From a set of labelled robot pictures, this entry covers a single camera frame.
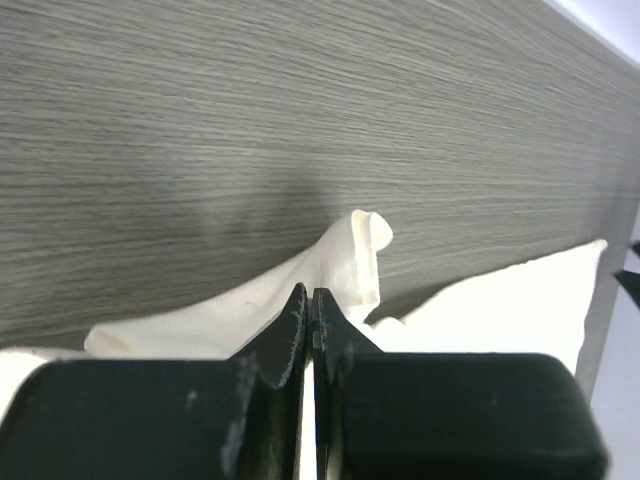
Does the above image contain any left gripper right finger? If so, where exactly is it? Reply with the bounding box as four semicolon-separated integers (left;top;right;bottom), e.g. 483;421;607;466
310;288;609;479

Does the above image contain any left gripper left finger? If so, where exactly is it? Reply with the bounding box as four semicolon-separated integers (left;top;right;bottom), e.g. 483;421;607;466
1;285;307;479

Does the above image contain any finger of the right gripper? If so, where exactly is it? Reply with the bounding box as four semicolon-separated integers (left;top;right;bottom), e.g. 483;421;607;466
613;240;640;306

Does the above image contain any cream white t shirt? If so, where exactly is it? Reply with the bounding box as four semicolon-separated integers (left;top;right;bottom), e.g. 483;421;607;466
0;209;609;416

